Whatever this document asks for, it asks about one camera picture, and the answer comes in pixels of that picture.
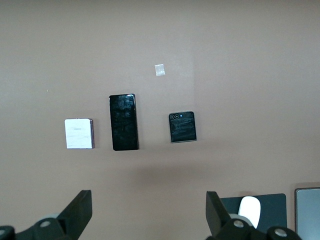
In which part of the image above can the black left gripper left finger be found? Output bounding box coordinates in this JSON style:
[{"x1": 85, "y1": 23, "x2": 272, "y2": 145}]
[{"x1": 17, "y1": 189, "x2": 93, "y2": 240}]

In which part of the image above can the white computer mouse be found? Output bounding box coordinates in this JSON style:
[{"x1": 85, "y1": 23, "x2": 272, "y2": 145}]
[{"x1": 237, "y1": 196, "x2": 262, "y2": 230}]

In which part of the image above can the black flip phone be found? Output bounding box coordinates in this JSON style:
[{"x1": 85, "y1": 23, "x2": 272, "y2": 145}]
[{"x1": 168, "y1": 111, "x2": 198, "y2": 144}]

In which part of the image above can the black mouse pad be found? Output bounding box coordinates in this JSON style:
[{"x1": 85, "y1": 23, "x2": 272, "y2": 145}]
[{"x1": 219, "y1": 193, "x2": 287, "y2": 232}]

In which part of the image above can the long black smartphone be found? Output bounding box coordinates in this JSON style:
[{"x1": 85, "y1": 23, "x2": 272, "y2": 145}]
[{"x1": 108, "y1": 93, "x2": 140, "y2": 152}]

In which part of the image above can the grey closed laptop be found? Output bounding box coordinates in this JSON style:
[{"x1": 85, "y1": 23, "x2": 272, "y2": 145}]
[{"x1": 294, "y1": 187, "x2": 320, "y2": 237}]

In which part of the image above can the clear tape patch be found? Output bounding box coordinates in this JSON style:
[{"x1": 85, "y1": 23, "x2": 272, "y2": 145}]
[{"x1": 154, "y1": 63, "x2": 167, "y2": 77}]

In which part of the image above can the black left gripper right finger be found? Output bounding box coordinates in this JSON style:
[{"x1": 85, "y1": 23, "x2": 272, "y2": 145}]
[{"x1": 205, "y1": 191, "x2": 269, "y2": 240}]

